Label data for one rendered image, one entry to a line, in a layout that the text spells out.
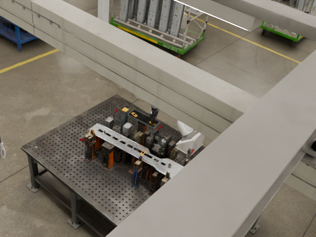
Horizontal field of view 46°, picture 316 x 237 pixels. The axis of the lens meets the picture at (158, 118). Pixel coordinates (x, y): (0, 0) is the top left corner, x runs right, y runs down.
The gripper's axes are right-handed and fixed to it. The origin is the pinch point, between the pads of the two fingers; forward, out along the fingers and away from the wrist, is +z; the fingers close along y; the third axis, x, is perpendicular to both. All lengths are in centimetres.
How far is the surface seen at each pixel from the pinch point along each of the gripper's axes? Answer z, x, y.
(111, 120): 14, -40, 28
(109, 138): 20, -22, 44
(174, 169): 20, 56, 18
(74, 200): 76, -10, 100
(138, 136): 12.5, 0.9, 21.2
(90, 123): 50, -84, 26
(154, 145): 21.9, 15.1, 8.2
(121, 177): 50, 12, 53
